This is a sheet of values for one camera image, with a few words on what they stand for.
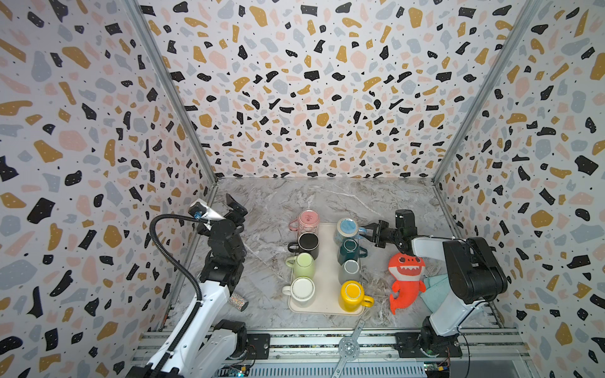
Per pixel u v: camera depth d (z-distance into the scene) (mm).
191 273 486
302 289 783
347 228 900
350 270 802
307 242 880
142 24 718
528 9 713
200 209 585
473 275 487
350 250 847
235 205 664
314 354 731
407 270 829
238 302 795
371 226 884
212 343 567
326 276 894
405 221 779
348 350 738
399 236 786
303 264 816
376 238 862
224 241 526
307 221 920
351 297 753
